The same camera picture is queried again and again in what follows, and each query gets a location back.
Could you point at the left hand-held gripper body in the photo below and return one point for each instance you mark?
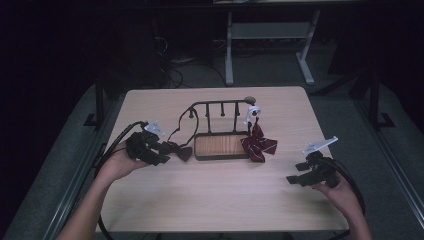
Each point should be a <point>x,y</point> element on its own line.
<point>140,146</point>

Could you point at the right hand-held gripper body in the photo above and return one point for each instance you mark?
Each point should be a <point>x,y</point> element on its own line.
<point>325,171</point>

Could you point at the black bow tie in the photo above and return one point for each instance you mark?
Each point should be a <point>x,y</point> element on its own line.
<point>181,152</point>

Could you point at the red striped bow tie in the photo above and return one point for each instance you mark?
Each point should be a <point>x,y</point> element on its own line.
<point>258,145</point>

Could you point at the black rack with wooden tray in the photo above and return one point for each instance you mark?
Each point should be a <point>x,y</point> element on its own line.
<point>218,145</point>

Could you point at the person's left hand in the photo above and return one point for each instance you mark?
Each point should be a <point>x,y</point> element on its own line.
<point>115,165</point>

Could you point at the person's right hand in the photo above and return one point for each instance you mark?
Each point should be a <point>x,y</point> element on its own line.
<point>343,200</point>

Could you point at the black metal stand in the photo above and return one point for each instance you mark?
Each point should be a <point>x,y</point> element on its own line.
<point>375,100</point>
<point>99,100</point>

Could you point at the round brown table plug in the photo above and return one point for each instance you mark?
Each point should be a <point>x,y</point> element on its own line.
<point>250,99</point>

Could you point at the grey power strip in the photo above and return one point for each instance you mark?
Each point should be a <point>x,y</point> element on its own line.
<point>183,61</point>

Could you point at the metal floor rail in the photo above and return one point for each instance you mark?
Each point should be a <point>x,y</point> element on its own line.
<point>75,193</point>
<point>393,156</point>

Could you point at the white metal desk frame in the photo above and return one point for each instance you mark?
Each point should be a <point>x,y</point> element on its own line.
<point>270,30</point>

